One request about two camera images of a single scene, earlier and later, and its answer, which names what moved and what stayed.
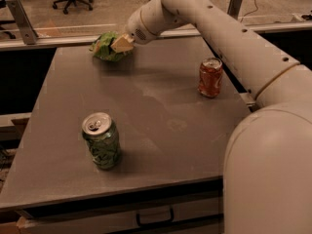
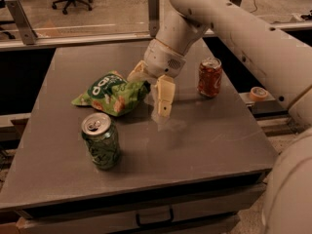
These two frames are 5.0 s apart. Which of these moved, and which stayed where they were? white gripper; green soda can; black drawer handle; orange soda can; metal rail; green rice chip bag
Moved: white gripper; green rice chip bag
Stayed: metal rail; green soda can; black drawer handle; orange soda can
